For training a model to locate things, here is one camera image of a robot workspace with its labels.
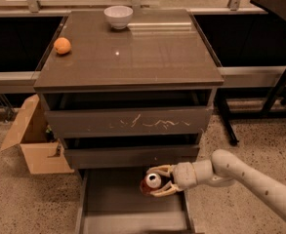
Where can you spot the black table with legs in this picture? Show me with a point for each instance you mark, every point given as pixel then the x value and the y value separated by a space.
pixel 267 83

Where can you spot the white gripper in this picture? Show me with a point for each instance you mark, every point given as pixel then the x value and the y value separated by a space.
pixel 183 175

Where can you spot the red coke can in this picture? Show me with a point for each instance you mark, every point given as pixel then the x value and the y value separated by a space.
pixel 150 183

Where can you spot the grey metal window rail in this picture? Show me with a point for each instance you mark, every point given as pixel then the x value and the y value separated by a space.
pixel 18 82

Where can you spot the grey top drawer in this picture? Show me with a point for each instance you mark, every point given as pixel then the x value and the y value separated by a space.
pixel 129 121

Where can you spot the grey open bottom drawer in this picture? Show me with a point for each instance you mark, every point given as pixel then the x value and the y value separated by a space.
pixel 111 203

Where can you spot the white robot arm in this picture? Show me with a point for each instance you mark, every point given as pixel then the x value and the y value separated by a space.
pixel 222 169

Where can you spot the grey drawer cabinet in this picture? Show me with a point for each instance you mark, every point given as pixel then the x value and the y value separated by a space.
pixel 158 60

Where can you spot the white ceramic bowl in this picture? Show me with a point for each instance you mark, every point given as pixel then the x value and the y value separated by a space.
pixel 118 16

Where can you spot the brown cardboard box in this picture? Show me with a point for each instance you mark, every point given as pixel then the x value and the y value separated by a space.
pixel 28 132

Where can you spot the grey middle drawer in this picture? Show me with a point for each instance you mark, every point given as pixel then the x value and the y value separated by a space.
pixel 119 157

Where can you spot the orange fruit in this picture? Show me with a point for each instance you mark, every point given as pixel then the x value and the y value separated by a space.
pixel 62 46

